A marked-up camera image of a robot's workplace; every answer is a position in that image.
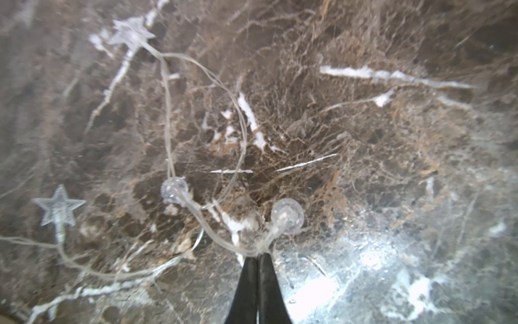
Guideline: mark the clear string light with bulbs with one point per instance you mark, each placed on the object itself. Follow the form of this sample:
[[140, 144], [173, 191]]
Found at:
[[287, 215]]

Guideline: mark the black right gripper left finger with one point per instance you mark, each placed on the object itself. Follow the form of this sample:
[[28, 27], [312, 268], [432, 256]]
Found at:
[[244, 307]]

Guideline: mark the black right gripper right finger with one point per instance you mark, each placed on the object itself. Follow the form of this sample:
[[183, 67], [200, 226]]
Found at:
[[271, 306]]

